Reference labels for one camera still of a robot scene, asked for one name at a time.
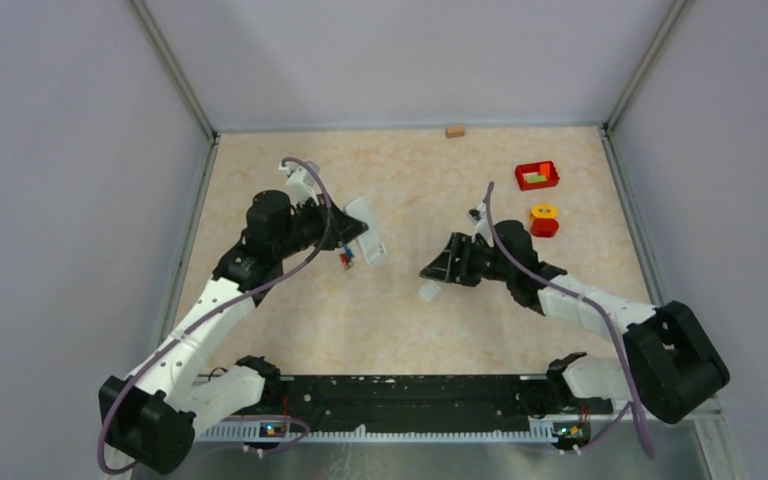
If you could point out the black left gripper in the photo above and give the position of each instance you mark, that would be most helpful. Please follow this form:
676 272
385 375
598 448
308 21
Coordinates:
338 227

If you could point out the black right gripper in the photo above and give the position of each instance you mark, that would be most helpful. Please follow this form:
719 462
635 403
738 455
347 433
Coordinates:
447 268

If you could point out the white remote control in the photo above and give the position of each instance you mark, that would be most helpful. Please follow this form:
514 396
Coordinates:
370 242

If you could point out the white battery cover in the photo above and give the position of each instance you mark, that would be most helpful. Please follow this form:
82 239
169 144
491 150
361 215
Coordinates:
428 290

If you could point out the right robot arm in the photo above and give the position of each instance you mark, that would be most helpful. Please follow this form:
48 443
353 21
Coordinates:
665 362

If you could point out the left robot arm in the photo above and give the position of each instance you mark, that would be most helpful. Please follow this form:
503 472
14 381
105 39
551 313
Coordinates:
156 412

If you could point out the red block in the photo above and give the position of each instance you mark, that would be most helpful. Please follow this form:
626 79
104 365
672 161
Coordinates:
544 227

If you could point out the yellow block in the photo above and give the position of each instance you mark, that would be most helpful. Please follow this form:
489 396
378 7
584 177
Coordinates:
543 211

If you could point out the small wooden block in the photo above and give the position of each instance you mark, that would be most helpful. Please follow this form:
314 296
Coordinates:
455 131

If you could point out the red bin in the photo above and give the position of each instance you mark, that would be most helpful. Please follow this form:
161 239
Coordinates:
536 175

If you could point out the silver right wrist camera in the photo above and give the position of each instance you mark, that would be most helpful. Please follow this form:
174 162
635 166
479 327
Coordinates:
478 217

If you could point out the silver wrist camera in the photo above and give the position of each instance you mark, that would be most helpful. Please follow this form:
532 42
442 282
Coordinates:
300 184
478 217

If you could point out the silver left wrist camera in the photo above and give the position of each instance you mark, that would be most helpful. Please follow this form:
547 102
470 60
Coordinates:
300 184

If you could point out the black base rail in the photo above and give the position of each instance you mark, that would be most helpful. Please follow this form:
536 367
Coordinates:
421 404

